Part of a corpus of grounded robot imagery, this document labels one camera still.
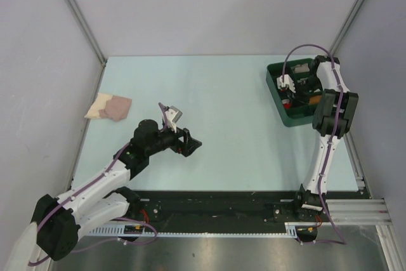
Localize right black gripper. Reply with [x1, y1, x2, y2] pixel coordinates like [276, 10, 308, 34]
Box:
[287, 75, 322, 110]

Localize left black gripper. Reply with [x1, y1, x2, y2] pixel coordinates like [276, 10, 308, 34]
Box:
[145, 121, 200, 157]

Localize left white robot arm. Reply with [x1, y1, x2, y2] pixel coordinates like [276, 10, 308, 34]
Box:
[32, 119, 202, 261]

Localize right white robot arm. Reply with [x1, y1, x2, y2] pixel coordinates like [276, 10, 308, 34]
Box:
[292, 55, 359, 221]

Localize beige and mauve underwear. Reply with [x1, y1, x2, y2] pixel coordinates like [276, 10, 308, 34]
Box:
[84, 93, 132, 122]

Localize green compartment tray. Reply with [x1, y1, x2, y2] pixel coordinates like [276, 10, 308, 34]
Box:
[266, 58, 322, 127]

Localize brown rolled cloth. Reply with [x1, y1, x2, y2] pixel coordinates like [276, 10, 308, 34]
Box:
[308, 95, 322, 105]

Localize grey rolled cloth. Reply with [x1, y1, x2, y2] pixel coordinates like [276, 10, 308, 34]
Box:
[291, 63, 310, 74]

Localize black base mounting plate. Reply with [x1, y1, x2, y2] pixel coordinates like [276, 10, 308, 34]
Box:
[95, 189, 332, 234]

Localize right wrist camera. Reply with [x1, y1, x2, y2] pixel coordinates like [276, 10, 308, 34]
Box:
[277, 74, 296, 93]

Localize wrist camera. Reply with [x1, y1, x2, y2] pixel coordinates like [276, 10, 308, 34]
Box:
[163, 106, 183, 133]
[277, 74, 296, 93]

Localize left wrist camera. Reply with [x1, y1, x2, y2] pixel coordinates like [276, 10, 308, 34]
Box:
[163, 106, 183, 133]

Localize white slotted cable duct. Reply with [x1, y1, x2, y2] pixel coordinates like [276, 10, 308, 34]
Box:
[85, 222, 301, 237]

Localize aluminium frame rail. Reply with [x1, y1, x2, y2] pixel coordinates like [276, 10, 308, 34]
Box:
[326, 169, 403, 271]

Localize right aluminium corner post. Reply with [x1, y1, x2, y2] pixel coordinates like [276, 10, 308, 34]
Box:
[329, 0, 366, 55]

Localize aluminium corner post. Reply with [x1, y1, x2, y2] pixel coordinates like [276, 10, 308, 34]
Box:
[329, 0, 366, 55]
[64, 0, 107, 67]

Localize left aluminium corner post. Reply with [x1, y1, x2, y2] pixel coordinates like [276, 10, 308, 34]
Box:
[64, 0, 107, 67]

